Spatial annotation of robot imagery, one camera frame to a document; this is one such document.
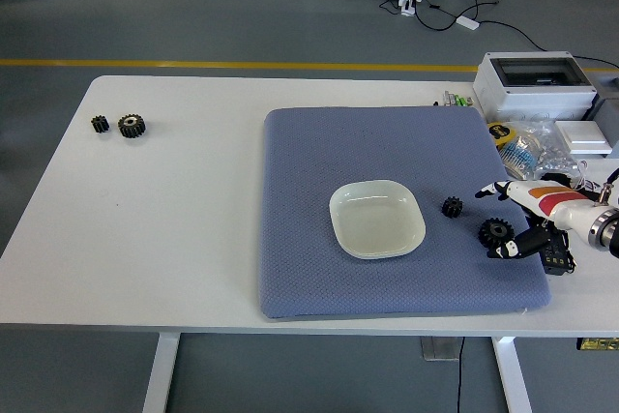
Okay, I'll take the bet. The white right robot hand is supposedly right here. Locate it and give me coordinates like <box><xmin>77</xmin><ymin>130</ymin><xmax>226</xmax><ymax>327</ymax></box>
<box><xmin>474</xmin><ymin>179</ymin><xmax>601</xmax><ymax>260</ymax></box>

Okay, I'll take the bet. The large black gear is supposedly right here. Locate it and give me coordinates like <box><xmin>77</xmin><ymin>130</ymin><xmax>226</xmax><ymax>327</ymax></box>
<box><xmin>117</xmin><ymin>113</ymin><xmax>147</xmax><ymax>139</ymax></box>
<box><xmin>478</xmin><ymin>217</ymin><xmax>515</xmax><ymax>250</ymax></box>

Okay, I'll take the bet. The grey metal box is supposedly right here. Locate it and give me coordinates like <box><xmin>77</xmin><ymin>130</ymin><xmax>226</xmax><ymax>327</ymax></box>
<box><xmin>587</xmin><ymin>69</ymin><xmax>619</xmax><ymax>161</ymax></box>

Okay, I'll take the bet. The clear bag of screws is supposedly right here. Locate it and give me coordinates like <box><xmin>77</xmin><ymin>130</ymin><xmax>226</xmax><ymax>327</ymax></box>
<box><xmin>512</xmin><ymin>120</ymin><xmax>589</xmax><ymax>182</ymax></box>

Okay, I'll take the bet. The bag of blue resistors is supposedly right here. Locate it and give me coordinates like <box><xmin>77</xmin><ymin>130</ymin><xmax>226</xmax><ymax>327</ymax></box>
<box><xmin>497</xmin><ymin>134</ymin><xmax>538</xmax><ymax>180</ymax></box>

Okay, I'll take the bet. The black digital meter module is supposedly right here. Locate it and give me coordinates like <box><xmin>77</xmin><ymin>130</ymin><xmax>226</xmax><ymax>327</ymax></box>
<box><xmin>529</xmin><ymin>219</ymin><xmax>579</xmax><ymax>277</ymax></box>

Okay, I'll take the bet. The yellow black tape measure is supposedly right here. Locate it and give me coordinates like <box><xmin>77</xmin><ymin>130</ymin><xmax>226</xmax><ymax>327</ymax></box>
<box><xmin>486</xmin><ymin>121</ymin><xmax>515</xmax><ymax>146</ymax></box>

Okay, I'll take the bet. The white square dish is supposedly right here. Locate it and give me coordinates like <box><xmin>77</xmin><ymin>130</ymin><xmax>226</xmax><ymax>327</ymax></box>
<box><xmin>328</xmin><ymin>179</ymin><xmax>427</xmax><ymax>260</ymax></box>

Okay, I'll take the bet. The white table leg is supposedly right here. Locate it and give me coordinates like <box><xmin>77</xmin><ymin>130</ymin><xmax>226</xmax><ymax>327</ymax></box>
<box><xmin>141</xmin><ymin>334</ymin><xmax>181</xmax><ymax>413</ymax></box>
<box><xmin>490</xmin><ymin>337</ymin><xmax>533</xmax><ymax>413</ymax></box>

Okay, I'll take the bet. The blue-grey textured mat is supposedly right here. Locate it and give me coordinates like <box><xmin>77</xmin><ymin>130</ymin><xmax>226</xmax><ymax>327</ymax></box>
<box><xmin>258</xmin><ymin>105</ymin><xmax>552</xmax><ymax>321</ymax></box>

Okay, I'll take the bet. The small black wired module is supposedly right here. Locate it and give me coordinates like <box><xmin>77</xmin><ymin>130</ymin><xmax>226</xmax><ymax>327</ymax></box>
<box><xmin>540</xmin><ymin>170</ymin><xmax>576</xmax><ymax>188</ymax></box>

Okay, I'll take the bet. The white flat switch box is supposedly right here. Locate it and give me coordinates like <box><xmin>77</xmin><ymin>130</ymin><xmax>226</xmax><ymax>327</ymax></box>
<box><xmin>554</xmin><ymin>120</ymin><xmax>613</xmax><ymax>156</ymax></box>

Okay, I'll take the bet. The grey electrical enclosure box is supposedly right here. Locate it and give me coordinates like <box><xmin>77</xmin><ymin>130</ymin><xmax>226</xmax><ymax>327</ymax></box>
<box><xmin>472</xmin><ymin>50</ymin><xmax>600</xmax><ymax>124</ymax></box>

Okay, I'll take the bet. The long black floor cable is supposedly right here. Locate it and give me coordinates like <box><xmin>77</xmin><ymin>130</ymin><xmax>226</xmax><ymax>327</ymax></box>
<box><xmin>476</xmin><ymin>19</ymin><xmax>619</xmax><ymax>71</ymax></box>

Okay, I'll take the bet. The black cable under table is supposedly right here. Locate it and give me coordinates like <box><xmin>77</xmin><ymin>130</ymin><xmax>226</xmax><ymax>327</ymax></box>
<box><xmin>456</xmin><ymin>337</ymin><xmax>466</xmax><ymax>413</ymax></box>

